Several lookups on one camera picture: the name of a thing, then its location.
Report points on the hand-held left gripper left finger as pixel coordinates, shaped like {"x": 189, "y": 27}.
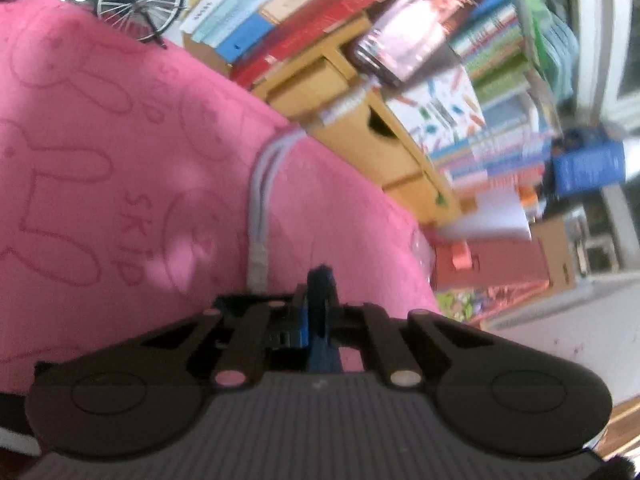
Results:
{"x": 301, "y": 320}

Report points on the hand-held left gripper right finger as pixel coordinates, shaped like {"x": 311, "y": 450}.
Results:
{"x": 375, "y": 335}

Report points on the white and navy jacket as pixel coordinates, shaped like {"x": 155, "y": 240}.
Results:
{"x": 320, "y": 295}

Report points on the pink toy house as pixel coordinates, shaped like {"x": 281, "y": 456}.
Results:
{"x": 500, "y": 265}

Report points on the white paper sheet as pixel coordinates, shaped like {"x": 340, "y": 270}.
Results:
{"x": 495, "y": 215}

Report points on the brown cardboard box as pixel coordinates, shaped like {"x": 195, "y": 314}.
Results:
{"x": 555, "y": 250}

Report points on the wooden drawer organizer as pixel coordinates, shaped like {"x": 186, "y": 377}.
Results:
{"x": 350, "y": 125}

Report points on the white colourful-print box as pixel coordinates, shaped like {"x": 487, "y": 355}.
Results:
{"x": 440, "y": 110}

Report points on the pink bunny-print blanket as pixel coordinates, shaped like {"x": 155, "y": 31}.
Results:
{"x": 125, "y": 160}

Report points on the blue cardboard box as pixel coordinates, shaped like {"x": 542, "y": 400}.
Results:
{"x": 590, "y": 165}

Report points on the row of books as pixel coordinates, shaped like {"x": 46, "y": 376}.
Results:
{"x": 300, "y": 5}

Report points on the stack of teal cloths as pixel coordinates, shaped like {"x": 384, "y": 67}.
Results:
{"x": 560, "y": 50}

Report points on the white window frame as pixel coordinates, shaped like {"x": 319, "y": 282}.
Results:
{"x": 595, "y": 60}

